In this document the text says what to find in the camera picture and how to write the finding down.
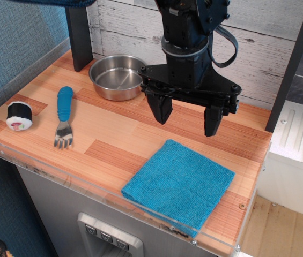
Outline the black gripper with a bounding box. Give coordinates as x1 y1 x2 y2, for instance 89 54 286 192
138 40 241 137

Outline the stainless steel pot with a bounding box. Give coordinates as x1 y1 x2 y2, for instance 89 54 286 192
89 55 145 101

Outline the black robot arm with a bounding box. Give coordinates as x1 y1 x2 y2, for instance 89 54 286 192
138 0 242 137

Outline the blue folded cloth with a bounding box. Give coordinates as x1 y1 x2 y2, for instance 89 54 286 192
121 140 235 237

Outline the white ridged side unit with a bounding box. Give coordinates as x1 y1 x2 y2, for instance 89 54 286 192
257 101 303 214

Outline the clear acrylic table edge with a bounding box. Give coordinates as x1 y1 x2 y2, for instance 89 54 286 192
0 143 262 256

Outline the grey cabinet with buttons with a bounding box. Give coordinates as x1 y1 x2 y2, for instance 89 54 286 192
18 168 213 256

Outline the plush sushi roll toy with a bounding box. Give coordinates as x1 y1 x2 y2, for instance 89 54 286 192
6 101 33 131

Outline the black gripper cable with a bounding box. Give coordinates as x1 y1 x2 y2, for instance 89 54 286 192
210 24 239 68

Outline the blue handled metal fork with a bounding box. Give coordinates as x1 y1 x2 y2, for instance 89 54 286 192
54 86 73 149

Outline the dark left vertical post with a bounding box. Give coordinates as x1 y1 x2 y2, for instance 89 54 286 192
65 7 93 72

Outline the dark vertical post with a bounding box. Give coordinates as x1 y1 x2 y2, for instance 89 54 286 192
65 7 93 72
265 22 303 132

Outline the dark right vertical post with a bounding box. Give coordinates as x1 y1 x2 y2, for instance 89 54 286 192
265 22 303 132

